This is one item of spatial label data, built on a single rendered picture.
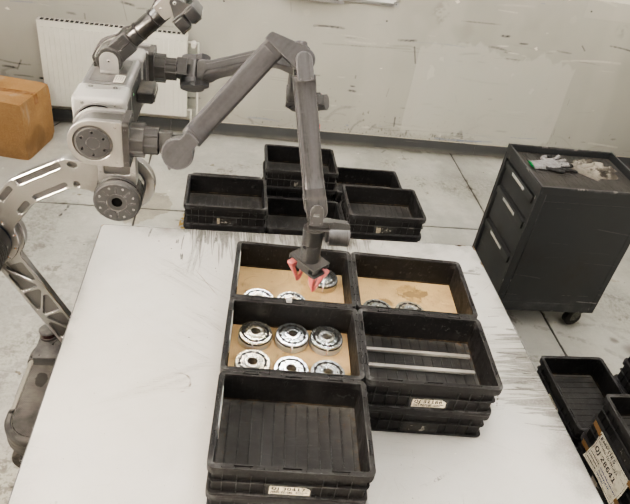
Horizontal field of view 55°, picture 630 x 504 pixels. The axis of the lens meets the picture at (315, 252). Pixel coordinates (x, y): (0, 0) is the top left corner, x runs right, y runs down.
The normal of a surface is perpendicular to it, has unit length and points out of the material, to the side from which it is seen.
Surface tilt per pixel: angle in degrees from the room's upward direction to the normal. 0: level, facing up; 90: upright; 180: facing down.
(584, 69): 90
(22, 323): 0
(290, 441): 0
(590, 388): 0
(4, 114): 90
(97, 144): 90
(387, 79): 90
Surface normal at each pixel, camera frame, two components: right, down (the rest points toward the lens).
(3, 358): 0.14, -0.80
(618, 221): 0.09, 0.60
